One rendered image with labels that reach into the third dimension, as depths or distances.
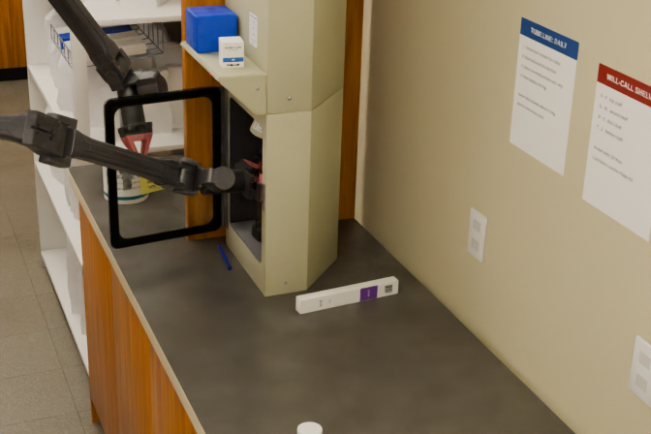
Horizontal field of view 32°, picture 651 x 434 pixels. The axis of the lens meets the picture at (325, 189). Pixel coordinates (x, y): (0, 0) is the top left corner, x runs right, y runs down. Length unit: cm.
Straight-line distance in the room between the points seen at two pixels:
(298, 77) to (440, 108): 37
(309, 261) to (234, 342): 33
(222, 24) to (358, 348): 82
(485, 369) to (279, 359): 46
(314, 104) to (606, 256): 81
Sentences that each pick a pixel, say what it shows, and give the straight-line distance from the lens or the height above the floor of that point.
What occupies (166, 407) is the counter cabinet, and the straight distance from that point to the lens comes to 278.
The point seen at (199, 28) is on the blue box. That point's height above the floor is 157.
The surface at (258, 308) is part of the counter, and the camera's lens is 274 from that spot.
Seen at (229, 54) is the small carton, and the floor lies 154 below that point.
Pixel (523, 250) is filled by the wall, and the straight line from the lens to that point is 248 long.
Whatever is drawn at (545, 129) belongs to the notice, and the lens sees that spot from 235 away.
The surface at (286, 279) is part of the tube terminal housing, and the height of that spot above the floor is 98.
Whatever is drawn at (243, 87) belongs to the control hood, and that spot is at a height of 148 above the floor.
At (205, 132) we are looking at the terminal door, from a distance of 291.
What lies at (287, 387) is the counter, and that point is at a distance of 244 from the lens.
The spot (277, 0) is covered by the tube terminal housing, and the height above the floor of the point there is 168.
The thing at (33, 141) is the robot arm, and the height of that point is 141.
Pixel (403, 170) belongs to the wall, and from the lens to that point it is 297.
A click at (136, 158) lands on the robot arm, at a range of 266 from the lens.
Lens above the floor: 225
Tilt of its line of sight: 23 degrees down
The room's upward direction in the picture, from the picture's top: 2 degrees clockwise
